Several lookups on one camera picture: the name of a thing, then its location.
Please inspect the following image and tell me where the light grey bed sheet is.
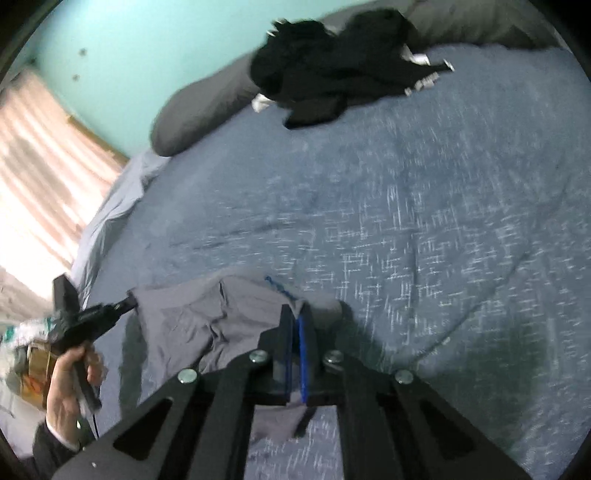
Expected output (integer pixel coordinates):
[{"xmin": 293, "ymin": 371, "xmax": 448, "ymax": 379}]
[{"xmin": 69, "ymin": 148, "xmax": 171, "ymax": 305}]

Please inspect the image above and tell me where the person's left hand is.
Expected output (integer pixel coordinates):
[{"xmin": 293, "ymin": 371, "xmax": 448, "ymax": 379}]
[{"xmin": 46, "ymin": 344, "xmax": 107, "ymax": 450}]

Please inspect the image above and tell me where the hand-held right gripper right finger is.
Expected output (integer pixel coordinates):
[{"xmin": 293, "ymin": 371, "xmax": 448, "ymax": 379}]
[{"xmin": 295, "ymin": 302, "xmax": 532, "ymax": 480}]

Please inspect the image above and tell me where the grey underwear with blue print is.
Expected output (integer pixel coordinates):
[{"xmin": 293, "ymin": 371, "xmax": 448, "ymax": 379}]
[{"xmin": 127, "ymin": 272, "xmax": 345, "ymax": 441}]

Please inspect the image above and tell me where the white plastic bag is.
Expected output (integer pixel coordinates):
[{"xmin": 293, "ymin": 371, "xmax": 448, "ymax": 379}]
[{"xmin": 0, "ymin": 318, "xmax": 51, "ymax": 352}]

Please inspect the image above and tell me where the cardboard box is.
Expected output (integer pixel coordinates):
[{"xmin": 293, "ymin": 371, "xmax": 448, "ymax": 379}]
[{"xmin": 25, "ymin": 339, "xmax": 63, "ymax": 409}]

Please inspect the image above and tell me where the pile of black clothes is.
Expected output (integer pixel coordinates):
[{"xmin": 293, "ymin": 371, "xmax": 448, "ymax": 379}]
[{"xmin": 249, "ymin": 9, "xmax": 455, "ymax": 131}]

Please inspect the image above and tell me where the pink curtain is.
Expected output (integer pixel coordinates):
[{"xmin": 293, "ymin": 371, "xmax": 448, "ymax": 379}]
[{"xmin": 0, "ymin": 69, "xmax": 130, "ymax": 315}]

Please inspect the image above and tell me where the person's left forearm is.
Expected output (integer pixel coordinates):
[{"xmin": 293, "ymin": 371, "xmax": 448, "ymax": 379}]
[{"xmin": 30, "ymin": 422, "xmax": 90, "ymax": 469}]

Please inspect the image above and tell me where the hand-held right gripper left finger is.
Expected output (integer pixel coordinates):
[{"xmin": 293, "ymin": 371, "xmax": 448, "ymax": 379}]
[{"xmin": 51, "ymin": 304, "xmax": 297, "ymax": 480}]

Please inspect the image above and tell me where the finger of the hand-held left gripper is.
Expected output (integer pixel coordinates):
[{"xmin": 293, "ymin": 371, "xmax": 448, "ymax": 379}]
[{"xmin": 108, "ymin": 298, "xmax": 139, "ymax": 319}]

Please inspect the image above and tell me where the blue patterned blanket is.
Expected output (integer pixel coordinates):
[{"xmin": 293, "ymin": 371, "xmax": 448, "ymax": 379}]
[{"xmin": 81, "ymin": 41, "xmax": 591, "ymax": 480}]

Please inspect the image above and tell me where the dark grey pillow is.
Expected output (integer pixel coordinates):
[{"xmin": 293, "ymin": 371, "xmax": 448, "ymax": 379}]
[
  {"xmin": 323, "ymin": 0, "xmax": 550, "ymax": 49},
  {"xmin": 150, "ymin": 58, "xmax": 259, "ymax": 157}
]

